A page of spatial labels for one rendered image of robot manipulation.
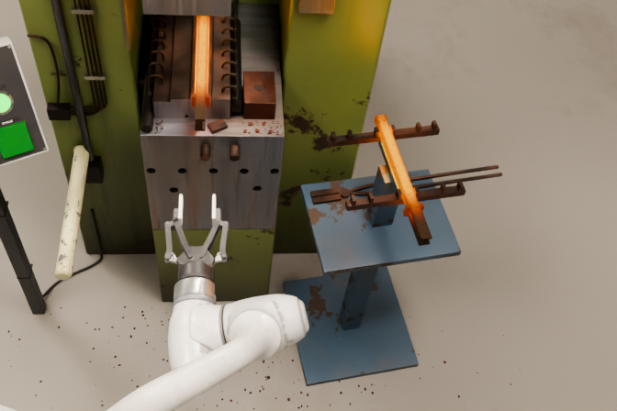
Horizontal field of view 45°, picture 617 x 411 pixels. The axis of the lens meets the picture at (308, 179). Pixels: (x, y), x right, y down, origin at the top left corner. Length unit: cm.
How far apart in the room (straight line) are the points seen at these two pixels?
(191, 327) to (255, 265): 103
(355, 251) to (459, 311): 86
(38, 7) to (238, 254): 100
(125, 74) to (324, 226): 69
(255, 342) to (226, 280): 122
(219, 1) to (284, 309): 72
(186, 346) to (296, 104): 93
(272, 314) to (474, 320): 149
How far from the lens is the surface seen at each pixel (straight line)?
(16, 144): 194
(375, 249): 212
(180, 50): 212
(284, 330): 149
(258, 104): 200
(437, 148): 330
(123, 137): 234
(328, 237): 212
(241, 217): 231
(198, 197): 222
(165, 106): 202
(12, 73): 190
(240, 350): 139
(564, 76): 384
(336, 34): 203
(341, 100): 222
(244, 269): 257
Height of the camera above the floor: 244
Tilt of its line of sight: 52 degrees down
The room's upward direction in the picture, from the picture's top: 8 degrees clockwise
